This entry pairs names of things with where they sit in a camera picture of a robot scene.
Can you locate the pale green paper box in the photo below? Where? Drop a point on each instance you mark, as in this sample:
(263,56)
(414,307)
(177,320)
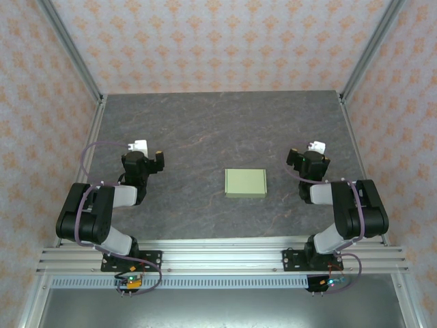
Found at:
(245,182)

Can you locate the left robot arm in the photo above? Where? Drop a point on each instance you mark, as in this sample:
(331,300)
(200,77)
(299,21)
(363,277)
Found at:
(88,218)

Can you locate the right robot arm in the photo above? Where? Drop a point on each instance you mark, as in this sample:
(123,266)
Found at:
(355,212)

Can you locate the aluminium mounting beam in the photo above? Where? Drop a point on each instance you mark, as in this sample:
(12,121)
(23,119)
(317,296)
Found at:
(222,256)

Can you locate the grey metal shelf sheet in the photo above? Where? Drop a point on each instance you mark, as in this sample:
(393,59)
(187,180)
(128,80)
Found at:
(218,307)

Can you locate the aluminium table side rail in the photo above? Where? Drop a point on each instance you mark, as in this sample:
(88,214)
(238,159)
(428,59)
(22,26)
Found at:
(95,123)
(354,136)

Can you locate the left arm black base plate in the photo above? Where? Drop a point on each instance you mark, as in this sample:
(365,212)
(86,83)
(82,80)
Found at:
(153,258)

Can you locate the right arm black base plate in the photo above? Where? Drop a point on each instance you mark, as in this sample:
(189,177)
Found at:
(292,259)

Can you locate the aluminium corner post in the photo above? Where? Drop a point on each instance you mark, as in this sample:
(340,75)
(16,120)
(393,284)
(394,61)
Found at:
(72,48)
(371,48)

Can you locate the aluminium frame leg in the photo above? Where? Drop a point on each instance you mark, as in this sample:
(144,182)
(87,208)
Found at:
(406,304)
(34,304)

